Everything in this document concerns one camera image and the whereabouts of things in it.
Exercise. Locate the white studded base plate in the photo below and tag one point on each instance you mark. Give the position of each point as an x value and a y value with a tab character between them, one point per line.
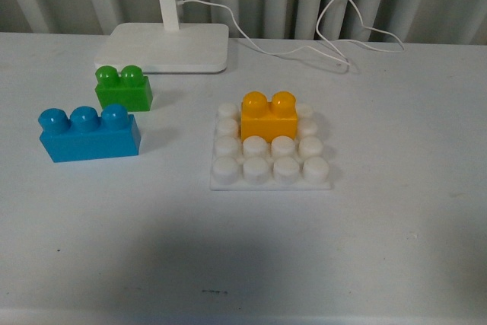
255	165

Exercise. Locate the yellow two-stud toy block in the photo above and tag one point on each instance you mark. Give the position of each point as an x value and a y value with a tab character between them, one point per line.
268	119

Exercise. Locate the green two-stud toy block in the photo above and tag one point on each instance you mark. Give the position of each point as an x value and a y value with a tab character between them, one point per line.
130	88

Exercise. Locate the blue three-stud toy block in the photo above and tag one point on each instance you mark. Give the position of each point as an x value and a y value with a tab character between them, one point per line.
88	135

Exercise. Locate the white desk lamp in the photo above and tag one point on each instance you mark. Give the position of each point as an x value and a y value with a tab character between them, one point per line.
168	47

